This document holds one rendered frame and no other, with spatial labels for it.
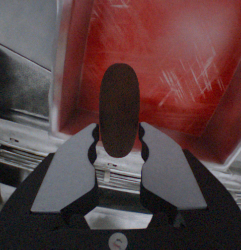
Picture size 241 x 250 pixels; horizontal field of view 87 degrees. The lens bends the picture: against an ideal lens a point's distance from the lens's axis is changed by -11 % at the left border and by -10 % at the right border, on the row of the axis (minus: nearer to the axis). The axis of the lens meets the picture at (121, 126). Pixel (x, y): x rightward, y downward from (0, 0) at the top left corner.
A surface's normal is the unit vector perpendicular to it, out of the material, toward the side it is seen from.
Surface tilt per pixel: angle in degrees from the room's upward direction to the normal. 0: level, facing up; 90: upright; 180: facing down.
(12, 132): 0
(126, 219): 10
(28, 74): 0
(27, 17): 0
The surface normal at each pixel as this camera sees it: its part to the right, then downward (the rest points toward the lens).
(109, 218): 0.07, 0.32
